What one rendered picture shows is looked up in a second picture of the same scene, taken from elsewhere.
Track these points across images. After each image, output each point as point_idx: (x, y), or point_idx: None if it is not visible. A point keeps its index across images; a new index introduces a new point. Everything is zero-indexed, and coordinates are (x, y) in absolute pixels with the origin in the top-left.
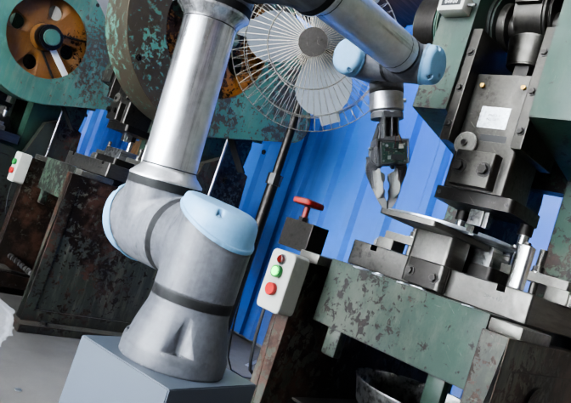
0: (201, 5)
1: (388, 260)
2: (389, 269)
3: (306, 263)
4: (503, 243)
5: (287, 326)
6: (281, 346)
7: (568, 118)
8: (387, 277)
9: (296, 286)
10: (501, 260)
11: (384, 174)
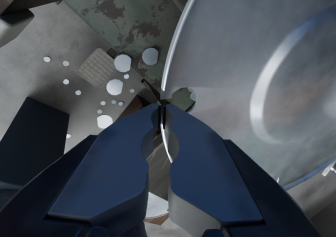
0: None
1: None
2: (181, 6)
3: (7, 33)
4: (317, 169)
5: (35, 4)
6: (41, 2)
7: None
8: (154, 88)
9: (15, 31)
10: None
11: (142, 217)
